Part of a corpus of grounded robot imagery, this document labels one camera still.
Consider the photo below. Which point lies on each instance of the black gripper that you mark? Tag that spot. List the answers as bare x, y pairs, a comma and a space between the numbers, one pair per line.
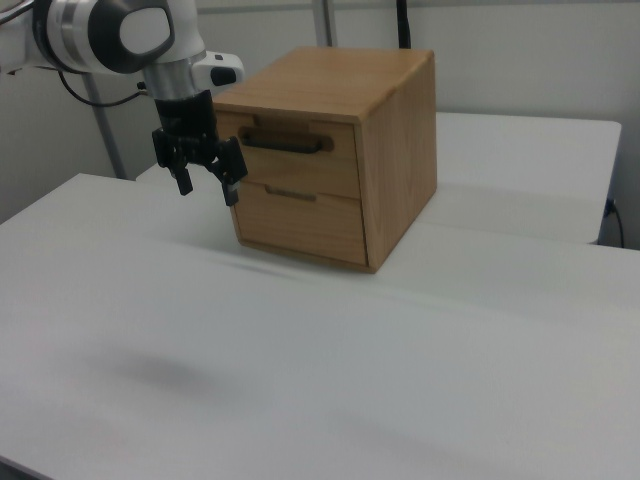
187, 122

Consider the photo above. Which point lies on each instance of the grey metal frame post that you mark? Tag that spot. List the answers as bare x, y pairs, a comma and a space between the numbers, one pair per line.
324, 22

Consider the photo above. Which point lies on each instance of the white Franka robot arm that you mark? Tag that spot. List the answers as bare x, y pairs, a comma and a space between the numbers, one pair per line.
75, 30

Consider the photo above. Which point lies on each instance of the wooden drawer cabinet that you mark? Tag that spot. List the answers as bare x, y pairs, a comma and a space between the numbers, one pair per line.
400, 165

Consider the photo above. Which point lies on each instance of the wooden drawer with cutout grip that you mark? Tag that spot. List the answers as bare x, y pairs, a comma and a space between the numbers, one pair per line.
300, 230

